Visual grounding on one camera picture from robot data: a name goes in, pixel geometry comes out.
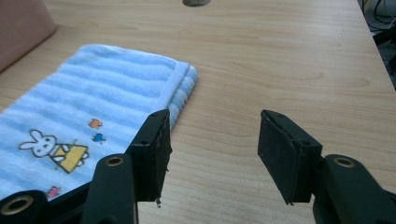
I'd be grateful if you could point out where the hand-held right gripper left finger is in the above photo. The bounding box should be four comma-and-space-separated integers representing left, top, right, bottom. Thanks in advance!
124, 108, 174, 208

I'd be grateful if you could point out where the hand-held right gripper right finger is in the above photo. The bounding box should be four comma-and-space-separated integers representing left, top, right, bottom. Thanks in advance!
257, 109, 323, 206

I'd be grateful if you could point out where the blue striped towel with rabbit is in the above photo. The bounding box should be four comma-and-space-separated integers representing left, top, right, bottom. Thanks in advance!
0, 43, 199, 201

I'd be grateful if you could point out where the grey round object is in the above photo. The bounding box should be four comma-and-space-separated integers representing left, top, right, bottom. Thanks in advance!
181, 0, 212, 7

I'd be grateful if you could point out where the black cable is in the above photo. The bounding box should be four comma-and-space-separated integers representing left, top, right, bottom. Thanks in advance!
361, 0, 396, 32

